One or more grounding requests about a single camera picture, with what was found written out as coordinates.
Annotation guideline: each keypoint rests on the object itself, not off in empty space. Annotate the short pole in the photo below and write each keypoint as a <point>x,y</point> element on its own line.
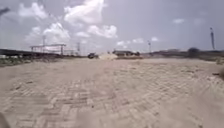
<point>149,46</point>

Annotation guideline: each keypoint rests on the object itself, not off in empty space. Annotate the long low dark building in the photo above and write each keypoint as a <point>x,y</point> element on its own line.
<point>20,53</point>

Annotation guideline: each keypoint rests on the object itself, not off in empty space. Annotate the dry grass strip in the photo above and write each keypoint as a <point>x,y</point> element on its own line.
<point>13,61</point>

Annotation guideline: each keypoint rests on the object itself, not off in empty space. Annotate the tall pole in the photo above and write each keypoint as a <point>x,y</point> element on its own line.
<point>212,39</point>

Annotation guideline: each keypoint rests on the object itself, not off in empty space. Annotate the open metal frame structure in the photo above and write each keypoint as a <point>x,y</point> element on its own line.
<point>48,45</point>

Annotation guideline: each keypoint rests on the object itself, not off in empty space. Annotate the pale sand pile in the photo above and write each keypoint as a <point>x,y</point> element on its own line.
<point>108,56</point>

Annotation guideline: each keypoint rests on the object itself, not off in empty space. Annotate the tan brick paved ground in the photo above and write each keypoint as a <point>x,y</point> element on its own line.
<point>110,90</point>

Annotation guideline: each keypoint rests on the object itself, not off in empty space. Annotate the dark bush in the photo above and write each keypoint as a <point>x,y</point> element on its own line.
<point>193,52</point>

